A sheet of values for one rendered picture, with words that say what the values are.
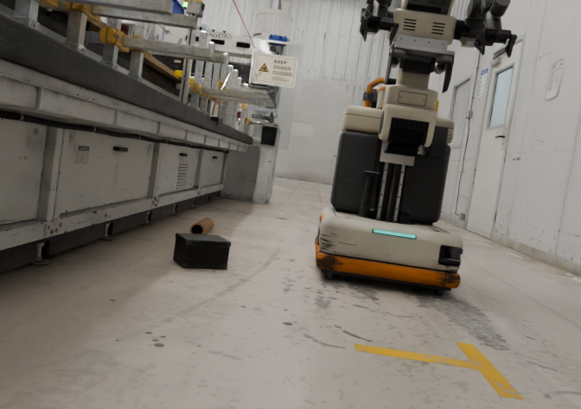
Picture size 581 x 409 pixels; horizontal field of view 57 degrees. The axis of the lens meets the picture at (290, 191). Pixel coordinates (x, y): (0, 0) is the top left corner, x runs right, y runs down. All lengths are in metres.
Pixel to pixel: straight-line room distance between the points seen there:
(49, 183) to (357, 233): 1.23
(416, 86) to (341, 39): 10.01
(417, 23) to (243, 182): 3.79
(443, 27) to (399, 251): 0.99
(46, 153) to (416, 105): 1.50
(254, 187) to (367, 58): 7.10
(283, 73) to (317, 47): 6.60
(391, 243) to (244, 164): 3.75
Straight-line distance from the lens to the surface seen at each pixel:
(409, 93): 2.41
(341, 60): 12.30
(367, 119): 2.64
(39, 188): 2.03
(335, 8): 12.60
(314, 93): 12.16
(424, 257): 2.37
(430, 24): 2.48
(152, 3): 1.32
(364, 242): 2.32
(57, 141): 2.03
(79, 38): 1.59
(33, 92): 1.45
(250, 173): 5.89
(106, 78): 1.72
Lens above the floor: 0.49
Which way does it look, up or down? 3 degrees down
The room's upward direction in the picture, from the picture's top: 8 degrees clockwise
